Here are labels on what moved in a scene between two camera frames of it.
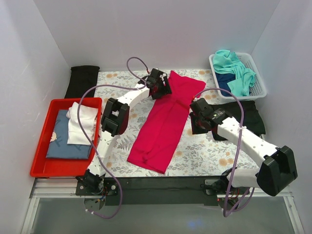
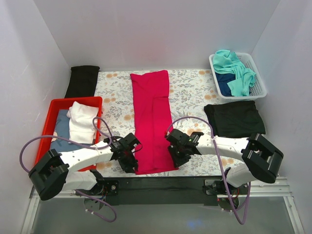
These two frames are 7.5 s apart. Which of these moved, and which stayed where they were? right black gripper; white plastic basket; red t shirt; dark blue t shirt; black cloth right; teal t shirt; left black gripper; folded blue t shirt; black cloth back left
Moved: right black gripper; red t shirt; left black gripper
Stayed: teal t shirt; dark blue t shirt; black cloth back left; folded blue t shirt; white plastic basket; black cloth right
